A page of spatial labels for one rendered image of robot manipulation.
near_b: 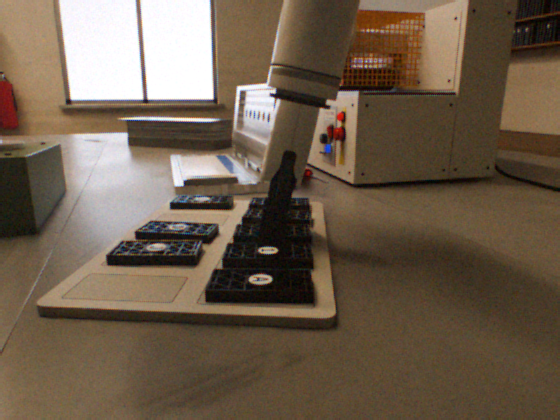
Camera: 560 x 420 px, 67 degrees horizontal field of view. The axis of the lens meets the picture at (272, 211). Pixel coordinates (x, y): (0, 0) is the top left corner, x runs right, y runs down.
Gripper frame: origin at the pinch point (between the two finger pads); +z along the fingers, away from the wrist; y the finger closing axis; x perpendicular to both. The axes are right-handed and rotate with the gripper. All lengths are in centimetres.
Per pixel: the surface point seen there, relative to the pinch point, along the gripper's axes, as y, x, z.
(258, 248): 6.9, -1.3, 1.6
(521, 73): -190, 122, -53
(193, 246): 6.2, -8.7, 3.2
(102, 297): 17.0, -14.7, 5.6
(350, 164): -37.4, 15.1, -4.5
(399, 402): 29.1, 9.2, 1.6
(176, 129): -104, -37, 4
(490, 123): -44, 44, -19
